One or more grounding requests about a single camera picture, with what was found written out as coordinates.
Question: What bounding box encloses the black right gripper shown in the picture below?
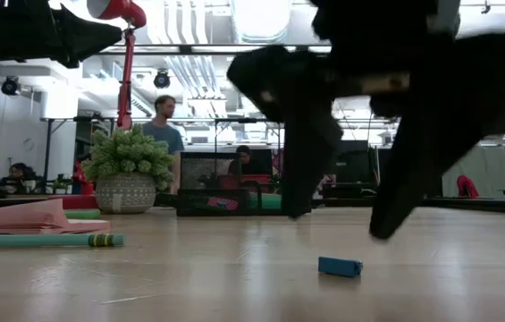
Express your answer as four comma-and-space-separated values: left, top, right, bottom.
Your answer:
227, 30, 505, 241

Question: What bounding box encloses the black table frame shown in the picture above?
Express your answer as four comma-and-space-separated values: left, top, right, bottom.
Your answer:
0, 195, 505, 216

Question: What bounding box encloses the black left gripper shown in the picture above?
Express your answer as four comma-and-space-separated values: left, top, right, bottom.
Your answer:
0, 0, 123, 70

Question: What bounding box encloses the black mesh desk organizer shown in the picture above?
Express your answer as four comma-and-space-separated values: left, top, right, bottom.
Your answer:
175, 150, 314, 218

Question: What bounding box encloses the grey green curtain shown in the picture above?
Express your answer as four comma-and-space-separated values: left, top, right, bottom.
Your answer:
440, 146, 505, 200

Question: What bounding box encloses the red desk lamp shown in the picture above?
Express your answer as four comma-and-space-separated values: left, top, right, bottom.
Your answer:
50, 0, 148, 210

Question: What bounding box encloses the black overhead bar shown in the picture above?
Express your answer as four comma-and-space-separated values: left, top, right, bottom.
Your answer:
99, 43, 333, 57

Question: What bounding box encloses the person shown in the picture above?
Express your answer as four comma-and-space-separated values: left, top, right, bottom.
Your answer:
228, 144, 275, 176
0, 162, 41, 195
141, 94, 186, 196

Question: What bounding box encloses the black ceiling spotlight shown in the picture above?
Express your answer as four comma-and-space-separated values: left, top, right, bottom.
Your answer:
0, 75, 21, 97
153, 70, 173, 90

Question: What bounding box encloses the black partition panel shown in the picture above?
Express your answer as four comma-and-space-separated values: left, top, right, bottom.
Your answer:
318, 140, 385, 201

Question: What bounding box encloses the green plant in patterned pot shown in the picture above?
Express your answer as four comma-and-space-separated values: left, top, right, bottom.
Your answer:
80, 123, 177, 215

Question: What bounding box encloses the pink sticky notes pad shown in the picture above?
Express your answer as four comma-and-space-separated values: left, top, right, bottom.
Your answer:
0, 199, 112, 236

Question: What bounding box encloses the red background object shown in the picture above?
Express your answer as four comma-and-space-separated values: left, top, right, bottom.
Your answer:
456, 174, 481, 200

